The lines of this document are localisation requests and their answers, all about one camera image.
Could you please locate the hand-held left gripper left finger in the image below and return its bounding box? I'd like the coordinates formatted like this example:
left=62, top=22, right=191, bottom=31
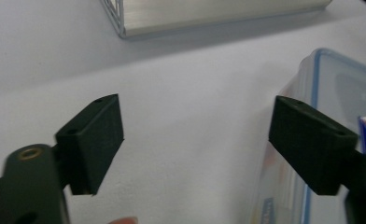
left=54, top=93, right=125, bottom=196

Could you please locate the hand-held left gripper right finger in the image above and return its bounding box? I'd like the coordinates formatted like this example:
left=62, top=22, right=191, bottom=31
left=268, top=95, right=359, bottom=196

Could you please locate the large clear plastic food container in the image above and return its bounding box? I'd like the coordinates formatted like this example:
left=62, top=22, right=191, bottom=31
left=249, top=48, right=366, bottom=224

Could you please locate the white wire shelf rack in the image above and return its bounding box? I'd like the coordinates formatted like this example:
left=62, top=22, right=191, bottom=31
left=99, top=0, right=333, bottom=40

